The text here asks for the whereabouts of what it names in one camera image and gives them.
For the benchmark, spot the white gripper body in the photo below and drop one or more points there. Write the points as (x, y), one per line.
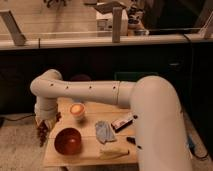
(49, 123)

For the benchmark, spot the dark purple grape bunch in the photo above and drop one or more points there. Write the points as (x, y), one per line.
(42, 130)

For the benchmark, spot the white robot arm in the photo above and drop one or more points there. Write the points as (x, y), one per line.
(161, 138)

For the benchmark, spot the red bowl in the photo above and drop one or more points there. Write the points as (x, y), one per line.
(68, 142)

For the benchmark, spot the dark maroon bowl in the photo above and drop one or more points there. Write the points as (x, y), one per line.
(80, 77)

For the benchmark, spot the white cup with orange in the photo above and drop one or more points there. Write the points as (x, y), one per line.
(77, 110)

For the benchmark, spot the small wooden table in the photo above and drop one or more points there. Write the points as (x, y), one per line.
(90, 153)

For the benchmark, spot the crumpled grey cloth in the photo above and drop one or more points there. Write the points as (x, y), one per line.
(104, 133)

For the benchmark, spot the black white rectangular box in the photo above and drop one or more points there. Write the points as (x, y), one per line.
(122, 122)

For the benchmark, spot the yellow banana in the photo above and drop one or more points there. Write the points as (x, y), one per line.
(113, 153)

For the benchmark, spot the green plastic bin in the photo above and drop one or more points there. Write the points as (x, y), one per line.
(132, 76)

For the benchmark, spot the white cardboard box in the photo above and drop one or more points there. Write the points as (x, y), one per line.
(105, 22)

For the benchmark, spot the black handled tool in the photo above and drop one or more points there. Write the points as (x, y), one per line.
(132, 141)

